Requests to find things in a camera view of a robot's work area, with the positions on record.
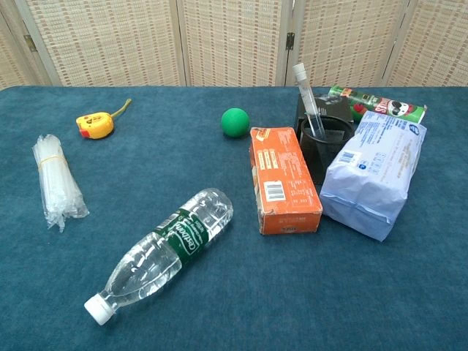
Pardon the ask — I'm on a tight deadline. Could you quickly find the clear glass test tube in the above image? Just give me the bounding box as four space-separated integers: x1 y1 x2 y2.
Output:
292 62 326 141

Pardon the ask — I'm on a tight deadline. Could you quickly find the clear plastic water bottle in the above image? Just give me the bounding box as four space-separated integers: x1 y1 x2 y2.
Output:
83 187 235 326

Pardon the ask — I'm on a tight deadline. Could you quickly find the black beaker cup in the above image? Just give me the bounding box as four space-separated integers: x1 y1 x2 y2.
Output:
299 115 355 185

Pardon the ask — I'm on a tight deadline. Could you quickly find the bundle of clear straws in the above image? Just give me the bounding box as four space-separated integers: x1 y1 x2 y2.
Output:
31 134 91 233

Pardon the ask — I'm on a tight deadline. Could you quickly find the black box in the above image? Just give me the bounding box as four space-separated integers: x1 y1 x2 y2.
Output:
293 92 355 128

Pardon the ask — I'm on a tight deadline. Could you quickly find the green ball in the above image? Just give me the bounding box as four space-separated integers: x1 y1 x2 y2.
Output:
220 107 251 139

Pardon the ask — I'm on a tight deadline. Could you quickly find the woven folding screen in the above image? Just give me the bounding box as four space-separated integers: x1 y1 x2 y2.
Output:
0 0 468 88

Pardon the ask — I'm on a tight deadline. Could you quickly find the yellow tape measure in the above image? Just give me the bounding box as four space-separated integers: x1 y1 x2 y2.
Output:
75 98 133 140

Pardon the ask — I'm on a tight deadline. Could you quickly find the green Pringles can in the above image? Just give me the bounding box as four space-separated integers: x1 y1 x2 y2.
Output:
328 85 429 125

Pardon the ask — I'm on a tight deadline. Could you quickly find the orange cardboard box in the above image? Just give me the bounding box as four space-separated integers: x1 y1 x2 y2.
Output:
249 126 324 235

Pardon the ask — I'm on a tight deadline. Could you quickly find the pale blue paper bag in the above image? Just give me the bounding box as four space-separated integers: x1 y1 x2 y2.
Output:
319 110 428 243

